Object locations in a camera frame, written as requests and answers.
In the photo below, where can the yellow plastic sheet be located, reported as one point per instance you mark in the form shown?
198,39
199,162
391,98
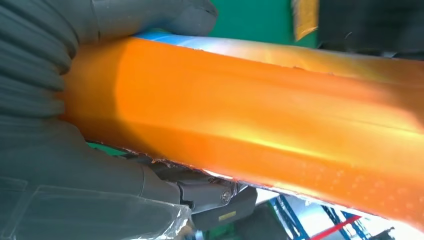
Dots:
305,16

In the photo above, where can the blue metal frame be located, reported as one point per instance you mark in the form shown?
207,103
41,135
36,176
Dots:
288,218

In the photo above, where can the green plastic crate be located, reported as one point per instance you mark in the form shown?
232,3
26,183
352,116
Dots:
220,233

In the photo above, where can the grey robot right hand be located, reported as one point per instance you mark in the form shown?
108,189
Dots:
82,185

